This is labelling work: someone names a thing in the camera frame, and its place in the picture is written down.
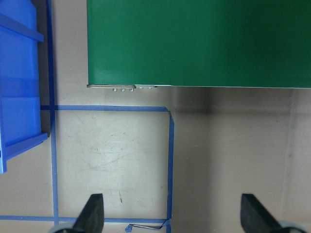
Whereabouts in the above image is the green conveyor belt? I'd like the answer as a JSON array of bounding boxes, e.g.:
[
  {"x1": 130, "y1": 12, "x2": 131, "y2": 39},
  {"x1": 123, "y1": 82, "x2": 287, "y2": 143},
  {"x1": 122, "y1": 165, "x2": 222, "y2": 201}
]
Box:
[{"x1": 86, "y1": 0, "x2": 311, "y2": 88}]

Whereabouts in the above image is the left blue plastic bin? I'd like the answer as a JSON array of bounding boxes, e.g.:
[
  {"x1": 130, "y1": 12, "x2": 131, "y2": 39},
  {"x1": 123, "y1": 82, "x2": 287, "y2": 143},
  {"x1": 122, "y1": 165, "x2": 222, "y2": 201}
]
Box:
[{"x1": 0, "y1": 0, "x2": 48, "y2": 174}]

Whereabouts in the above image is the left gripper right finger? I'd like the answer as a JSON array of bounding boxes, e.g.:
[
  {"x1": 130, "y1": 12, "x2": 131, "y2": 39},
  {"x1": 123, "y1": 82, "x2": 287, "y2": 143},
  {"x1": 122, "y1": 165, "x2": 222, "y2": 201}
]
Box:
[{"x1": 240, "y1": 194, "x2": 283, "y2": 233}]

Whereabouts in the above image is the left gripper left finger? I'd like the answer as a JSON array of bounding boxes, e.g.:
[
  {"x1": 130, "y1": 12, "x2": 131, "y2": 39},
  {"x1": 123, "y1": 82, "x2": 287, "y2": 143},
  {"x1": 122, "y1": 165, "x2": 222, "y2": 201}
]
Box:
[{"x1": 72, "y1": 194, "x2": 104, "y2": 233}]

